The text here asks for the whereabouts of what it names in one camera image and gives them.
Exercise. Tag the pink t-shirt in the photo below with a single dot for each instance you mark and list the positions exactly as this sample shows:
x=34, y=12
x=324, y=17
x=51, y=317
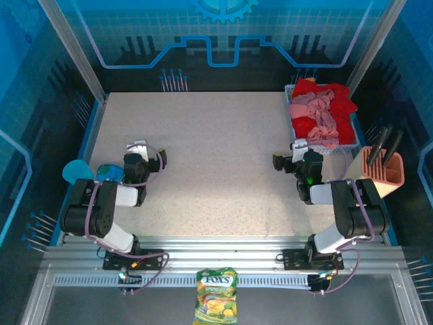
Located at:
x=321, y=111

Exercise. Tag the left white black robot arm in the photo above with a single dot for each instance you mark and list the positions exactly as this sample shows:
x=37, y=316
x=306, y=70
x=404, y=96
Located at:
x=84, y=216

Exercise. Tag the white plastic basket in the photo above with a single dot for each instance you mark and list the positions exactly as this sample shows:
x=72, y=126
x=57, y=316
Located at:
x=329, y=150

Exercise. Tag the teal plastic goblet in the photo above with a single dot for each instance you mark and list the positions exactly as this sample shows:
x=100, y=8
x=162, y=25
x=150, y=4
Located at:
x=76, y=172

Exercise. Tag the plain red t-shirt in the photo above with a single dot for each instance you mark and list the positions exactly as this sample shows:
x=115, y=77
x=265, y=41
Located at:
x=341, y=105

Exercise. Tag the red t-shirt with white print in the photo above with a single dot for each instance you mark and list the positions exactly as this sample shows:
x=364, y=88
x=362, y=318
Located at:
x=302, y=88

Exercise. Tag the beige pink knife block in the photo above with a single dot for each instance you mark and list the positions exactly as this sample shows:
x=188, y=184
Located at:
x=392, y=172

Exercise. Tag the black connector module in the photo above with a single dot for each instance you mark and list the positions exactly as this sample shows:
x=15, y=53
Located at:
x=318, y=284
x=130, y=281

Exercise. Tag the green Fox's candy bag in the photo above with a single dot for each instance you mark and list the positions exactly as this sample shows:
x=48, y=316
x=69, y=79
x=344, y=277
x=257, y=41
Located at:
x=216, y=298

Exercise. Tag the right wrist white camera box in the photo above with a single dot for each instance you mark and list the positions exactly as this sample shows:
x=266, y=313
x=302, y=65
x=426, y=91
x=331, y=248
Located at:
x=298, y=154

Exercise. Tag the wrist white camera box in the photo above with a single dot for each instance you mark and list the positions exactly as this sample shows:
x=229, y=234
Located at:
x=143, y=154
x=298, y=154

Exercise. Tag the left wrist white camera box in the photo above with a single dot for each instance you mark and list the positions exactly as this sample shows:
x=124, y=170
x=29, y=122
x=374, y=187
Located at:
x=143, y=154

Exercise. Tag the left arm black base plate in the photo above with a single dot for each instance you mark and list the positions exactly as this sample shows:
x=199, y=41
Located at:
x=152, y=259

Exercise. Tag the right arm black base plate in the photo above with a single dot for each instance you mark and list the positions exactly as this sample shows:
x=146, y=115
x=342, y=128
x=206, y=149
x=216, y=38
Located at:
x=292, y=259

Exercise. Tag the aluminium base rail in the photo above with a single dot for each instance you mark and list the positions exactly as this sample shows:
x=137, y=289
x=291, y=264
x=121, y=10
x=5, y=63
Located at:
x=220, y=252

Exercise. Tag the aluminium frame post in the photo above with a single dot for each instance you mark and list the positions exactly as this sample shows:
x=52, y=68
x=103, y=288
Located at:
x=75, y=50
x=375, y=44

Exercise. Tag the aluminium outer frame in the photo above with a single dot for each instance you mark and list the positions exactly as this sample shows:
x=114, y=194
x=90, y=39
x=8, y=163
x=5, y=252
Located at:
x=39, y=304

